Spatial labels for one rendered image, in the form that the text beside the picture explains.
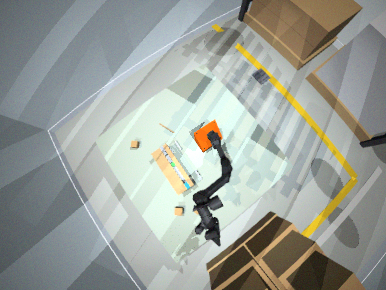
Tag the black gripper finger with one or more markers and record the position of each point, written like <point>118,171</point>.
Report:
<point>217,240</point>
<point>217,226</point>

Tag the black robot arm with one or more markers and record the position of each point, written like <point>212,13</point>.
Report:
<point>202,197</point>

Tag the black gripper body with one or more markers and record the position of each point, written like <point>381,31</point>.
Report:
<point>210,223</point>

